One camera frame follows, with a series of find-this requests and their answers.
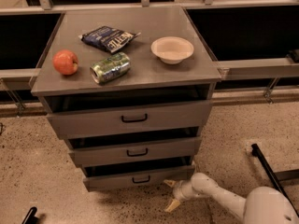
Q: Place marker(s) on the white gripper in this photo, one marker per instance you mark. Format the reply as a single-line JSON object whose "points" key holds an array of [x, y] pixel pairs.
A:
{"points": [[179, 191]]}

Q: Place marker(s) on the grey bottom drawer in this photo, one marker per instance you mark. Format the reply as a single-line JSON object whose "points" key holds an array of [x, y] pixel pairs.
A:
{"points": [[140, 173]]}

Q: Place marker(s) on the grey drawer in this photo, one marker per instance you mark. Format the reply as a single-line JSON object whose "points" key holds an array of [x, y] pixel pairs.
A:
{"points": [[129, 119], [140, 173], [144, 151]]}

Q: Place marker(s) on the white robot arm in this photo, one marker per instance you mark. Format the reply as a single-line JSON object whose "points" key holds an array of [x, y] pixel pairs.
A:
{"points": [[206, 187]]}

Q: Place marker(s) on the grey middle drawer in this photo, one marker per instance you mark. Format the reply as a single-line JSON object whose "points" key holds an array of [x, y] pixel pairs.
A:
{"points": [[144, 151]]}

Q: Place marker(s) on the grey metal drawer cabinet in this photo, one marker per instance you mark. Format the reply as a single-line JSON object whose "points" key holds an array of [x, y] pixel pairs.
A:
{"points": [[148, 82]]}

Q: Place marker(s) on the grey top drawer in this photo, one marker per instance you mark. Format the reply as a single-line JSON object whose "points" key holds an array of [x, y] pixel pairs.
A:
{"points": [[129, 119]]}

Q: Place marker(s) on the green soda can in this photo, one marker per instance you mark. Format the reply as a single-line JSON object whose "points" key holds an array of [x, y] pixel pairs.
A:
{"points": [[110, 68]]}

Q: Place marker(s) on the black object bottom left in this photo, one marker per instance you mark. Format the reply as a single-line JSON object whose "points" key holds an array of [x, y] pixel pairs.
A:
{"points": [[30, 217]]}

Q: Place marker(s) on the white bowl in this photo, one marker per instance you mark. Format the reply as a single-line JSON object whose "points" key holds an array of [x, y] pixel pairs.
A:
{"points": [[172, 50]]}

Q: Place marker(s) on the blue kettle chips bag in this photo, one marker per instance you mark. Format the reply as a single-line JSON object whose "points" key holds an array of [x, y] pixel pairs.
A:
{"points": [[107, 38]]}

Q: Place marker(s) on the red apple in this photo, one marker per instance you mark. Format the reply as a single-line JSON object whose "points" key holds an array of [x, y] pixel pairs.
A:
{"points": [[65, 62]]}

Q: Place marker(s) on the grey metal rail right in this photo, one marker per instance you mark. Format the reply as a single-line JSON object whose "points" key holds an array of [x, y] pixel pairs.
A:
{"points": [[258, 69]]}

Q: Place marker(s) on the grey metal rail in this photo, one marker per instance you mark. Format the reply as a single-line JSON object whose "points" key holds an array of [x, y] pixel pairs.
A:
{"points": [[18, 79], [258, 69]]}

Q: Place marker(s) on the grey metal rail left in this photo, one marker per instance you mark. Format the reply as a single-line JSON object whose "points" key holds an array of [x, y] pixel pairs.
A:
{"points": [[18, 79]]}

